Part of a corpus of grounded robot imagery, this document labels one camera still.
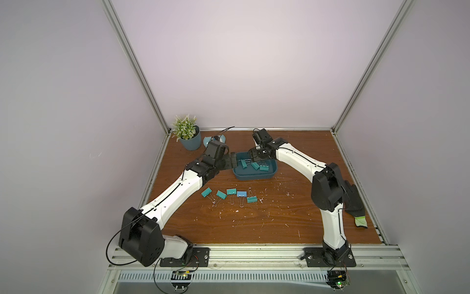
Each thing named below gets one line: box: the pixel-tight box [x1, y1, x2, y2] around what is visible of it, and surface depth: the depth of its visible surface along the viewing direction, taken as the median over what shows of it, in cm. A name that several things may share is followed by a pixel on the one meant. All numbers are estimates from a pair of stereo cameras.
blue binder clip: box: [236, 191, 248, 209], surface depth 92 cm
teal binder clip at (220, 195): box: [214, 189, 228, 208], surface depth 92 cm
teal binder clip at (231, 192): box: [226, 188, 237, 206], surface depth 93 cm
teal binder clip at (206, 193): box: [200, 186, 216, 207], surface depth 92 cm
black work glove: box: [342, 180, 368, 229], surface depth 86 cm
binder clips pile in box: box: [238, 158, 270, 172], surface depth 103 cm
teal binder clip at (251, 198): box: [246, 186, 258, 204], surface depth 91 cm
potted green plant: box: [171, 113, 202, 152], surface depth 102 cm
